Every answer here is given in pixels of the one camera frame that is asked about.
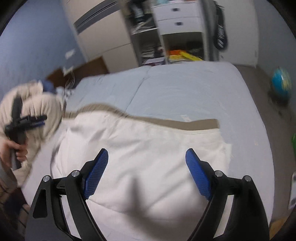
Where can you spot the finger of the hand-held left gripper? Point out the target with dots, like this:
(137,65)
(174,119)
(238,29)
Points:
(32,118)
(34,124)

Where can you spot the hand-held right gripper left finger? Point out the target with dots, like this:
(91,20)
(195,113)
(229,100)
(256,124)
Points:
(97,173)

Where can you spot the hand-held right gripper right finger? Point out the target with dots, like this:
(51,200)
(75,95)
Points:
(198,173)

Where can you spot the cream white down jacket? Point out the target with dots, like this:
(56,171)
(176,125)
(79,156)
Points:
(143,157)

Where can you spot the open wardrobe with clothes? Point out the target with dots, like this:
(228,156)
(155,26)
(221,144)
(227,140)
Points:
(144,34)

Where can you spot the person's left hand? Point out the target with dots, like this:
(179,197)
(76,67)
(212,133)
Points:
(10,148)

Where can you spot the dark blue cloth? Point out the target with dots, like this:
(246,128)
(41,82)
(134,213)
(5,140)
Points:
(49,87)

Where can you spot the brown wooden headboard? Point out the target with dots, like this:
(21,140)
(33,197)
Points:
(81,69)

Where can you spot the bed with light blue sheet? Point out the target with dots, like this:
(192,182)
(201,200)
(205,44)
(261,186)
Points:
(185,92)

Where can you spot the white bathroom scale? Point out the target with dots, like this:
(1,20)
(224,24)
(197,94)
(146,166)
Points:
(292,190)

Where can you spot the green patterned shopping bag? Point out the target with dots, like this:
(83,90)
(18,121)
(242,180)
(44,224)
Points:
(293,141)

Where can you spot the beige sliding wardrobe door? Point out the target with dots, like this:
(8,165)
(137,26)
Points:
(104,34)

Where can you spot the stack of yellow books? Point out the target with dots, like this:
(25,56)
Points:
(185,56)

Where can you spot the blue desk globe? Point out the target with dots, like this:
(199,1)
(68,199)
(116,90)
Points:
(281,81)

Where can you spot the black racket cover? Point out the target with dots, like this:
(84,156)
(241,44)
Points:
(220,30)

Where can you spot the white room door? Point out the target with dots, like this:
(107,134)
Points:
(240,32)

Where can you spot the white drawer cabinet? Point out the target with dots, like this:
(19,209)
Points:
(179,18)

